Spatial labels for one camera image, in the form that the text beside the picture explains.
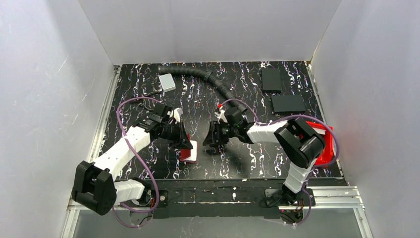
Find black flat pad lower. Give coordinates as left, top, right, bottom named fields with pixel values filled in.
left=271, top=95, right=306, bottom=113

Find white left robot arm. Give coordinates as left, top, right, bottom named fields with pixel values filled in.
left=71, top=103, right=197, bottom=215

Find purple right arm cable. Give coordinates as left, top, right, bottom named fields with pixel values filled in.
left=218, top=98, right=341, bottom=227

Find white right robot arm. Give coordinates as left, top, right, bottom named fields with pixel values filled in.
left=203, top=108, right=326, bottom=194

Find red plastic tray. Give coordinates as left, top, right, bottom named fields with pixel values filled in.
left=305, top=121, right=335, bottom=169

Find black pliers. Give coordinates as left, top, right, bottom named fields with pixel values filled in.
left=129, top=90, right=163, bottom=112

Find black flat pad upper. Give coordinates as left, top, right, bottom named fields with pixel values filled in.
left=261, top=68, right=282, bottom=93

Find black flat pad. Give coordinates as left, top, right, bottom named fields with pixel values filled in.
left=261, top=68, right=282, bottom=93
left=271, top=95, right=306, bottom=113

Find red card holder wallet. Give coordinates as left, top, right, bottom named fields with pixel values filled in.
left=180, top=140, right=198, bottom=164

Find small grey box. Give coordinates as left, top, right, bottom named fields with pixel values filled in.
left=158, top=73, right=176, bottom=92

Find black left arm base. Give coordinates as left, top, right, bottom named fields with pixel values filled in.
left=123, top=190, right=169, bottom=208

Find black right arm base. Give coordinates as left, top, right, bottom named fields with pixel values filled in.
left=260, top=186, right=316, bottom=226

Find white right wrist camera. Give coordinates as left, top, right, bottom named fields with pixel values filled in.
left=214, top=104, right=228, bottom=123

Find black corrugated hose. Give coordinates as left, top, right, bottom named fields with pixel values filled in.
left=157, top=65, right=248, bottom=114

